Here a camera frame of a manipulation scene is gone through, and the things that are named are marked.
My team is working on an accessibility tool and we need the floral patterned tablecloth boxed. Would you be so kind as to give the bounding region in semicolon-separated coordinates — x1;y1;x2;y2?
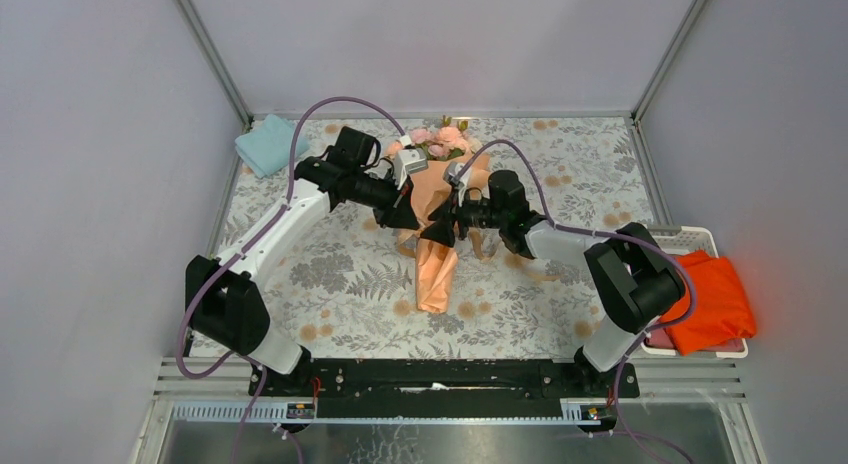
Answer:
263;117;653;359

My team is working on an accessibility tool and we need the pink cloth in basket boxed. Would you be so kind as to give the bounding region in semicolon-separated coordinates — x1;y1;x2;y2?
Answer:
641;330;748;358

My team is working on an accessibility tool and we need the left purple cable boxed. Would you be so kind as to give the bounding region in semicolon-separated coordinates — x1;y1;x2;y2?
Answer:
175;96;407;464

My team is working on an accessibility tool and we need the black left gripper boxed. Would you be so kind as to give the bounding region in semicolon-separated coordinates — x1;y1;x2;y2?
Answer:
348;166;419;230

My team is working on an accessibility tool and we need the light blue folded towel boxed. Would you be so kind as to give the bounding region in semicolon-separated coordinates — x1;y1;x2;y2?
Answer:
235;115;310;178

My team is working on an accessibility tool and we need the peach wrapping paper sheet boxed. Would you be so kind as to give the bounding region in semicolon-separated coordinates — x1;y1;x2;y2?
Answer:
396;160;459;314

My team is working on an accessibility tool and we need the purple cable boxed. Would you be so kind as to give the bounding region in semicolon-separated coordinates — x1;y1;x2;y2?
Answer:
175;96;407;464
453;139;698;464

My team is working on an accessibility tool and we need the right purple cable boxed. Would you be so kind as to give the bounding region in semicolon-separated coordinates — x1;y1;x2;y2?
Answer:
453;139;698;464

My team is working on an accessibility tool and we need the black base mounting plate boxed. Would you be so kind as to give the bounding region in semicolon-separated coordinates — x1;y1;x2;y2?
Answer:
249;358;640;419

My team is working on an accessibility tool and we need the white plastic basket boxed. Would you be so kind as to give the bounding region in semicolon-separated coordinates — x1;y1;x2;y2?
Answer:
635;225;750;360

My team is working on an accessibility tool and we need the orange folded cloth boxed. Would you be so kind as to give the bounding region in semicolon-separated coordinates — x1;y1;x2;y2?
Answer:
665;250;758;355

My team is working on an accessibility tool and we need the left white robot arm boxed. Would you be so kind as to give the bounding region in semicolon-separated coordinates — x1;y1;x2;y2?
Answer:
181;127;428;395

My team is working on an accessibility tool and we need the beige ribbon pile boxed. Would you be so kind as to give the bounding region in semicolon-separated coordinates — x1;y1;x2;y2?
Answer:
396;229;565;285

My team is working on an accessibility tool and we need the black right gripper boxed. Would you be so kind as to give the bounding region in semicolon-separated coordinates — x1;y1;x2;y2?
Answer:
420;186;506;249

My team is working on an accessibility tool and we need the pile of fake flowers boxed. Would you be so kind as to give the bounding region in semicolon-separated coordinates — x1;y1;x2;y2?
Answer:
383;116;482;161

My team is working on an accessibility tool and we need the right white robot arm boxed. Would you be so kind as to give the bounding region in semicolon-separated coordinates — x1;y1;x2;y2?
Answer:
421;164;695;396

